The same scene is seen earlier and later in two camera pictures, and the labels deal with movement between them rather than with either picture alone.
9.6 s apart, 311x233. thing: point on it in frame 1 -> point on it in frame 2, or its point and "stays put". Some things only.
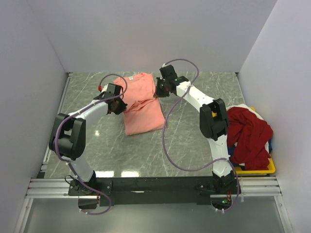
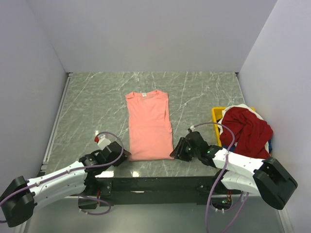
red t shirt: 250,133 stays put
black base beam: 149,191 stays put
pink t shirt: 144,112 -> 149,129
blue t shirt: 231,149 stays put
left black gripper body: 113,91 -> 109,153
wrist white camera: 104,88 -> 102,141
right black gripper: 158,93 -> 179,152
